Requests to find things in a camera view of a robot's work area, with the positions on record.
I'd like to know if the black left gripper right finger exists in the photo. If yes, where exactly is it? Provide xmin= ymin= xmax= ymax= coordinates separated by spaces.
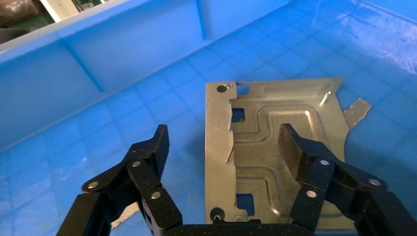
xmin=278 ymin=123 xmax=417 ymax=236

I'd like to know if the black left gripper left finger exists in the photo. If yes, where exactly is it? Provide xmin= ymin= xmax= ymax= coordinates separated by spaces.
xmin=56 ymin=124 xmax=183 ymax=236

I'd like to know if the stamped sheet metal bracket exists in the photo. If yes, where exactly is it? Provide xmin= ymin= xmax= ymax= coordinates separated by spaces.
xmin=204 ymin=77 xmax=356 ymax=232

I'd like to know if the grey tape strip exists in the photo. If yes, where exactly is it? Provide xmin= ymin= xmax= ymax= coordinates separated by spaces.
xmin=342 ymin=97 xmax=373 ymax=130
xmin=110 ymin=202 xmax=141 ymax=230

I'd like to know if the blue plastic bin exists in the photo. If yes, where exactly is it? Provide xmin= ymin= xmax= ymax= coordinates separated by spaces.
xmin=0 ymin=0 xmax=417 ymax=236

